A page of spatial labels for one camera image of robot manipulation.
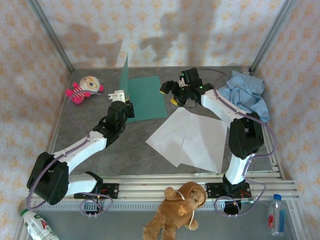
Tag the green paper folder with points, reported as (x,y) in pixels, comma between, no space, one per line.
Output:
(147,100)

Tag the pink striped plush doll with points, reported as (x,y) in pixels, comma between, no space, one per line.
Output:
(90,83)

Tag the crumpled blue cloth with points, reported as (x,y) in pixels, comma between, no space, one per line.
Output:
(245,87)

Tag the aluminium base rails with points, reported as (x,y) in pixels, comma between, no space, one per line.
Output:
(150,187)

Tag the brown teddy bear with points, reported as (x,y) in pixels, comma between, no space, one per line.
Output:
(175,207)

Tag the white bottle green cap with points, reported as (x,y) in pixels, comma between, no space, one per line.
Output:
(37,225)

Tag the clear water bottle blue cap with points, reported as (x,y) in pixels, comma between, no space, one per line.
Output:
(276,220)

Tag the aluminium side rail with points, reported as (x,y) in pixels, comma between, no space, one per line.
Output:
(276,167)
(61,110)

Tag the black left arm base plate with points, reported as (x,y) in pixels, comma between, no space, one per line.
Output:
(112,190)

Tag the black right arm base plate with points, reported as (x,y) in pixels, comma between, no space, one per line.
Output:
(212,190)

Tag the aluminium frame post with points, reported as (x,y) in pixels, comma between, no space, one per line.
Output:
(51,35)
(272,35)

